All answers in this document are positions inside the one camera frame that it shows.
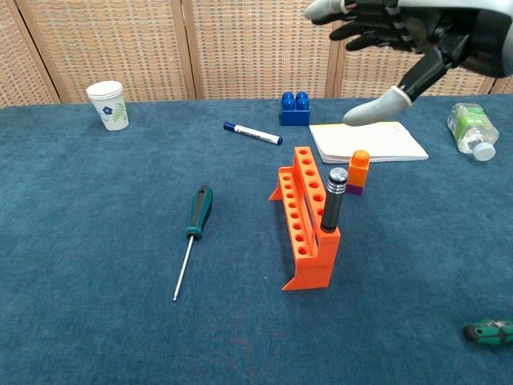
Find long teal black screwdriver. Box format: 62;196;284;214
172;184;214;302

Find blue four-stud building block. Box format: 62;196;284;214
280;91;312;128

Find clear green-label plastic bottle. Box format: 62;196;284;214
446;102;500;162

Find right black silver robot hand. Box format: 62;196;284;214
303;0;513;128

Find black grey-capped tool handle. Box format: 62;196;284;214
320;167;349;234

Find small orange purple building block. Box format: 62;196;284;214
345;149;370;197

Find orange test tube rack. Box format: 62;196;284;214
268;145;342;293

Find short green black screwdriver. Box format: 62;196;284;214
463;318;513;349

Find blue capped white marker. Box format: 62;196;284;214
223;121;284;146

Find white floral paper cup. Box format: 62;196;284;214
85;80;130;132

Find woven wicker folding screen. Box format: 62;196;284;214
0;0;513;109

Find blue carpet table cover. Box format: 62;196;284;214
0;94;513;385

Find white yellow-edged notepad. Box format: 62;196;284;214
308;121;430;165

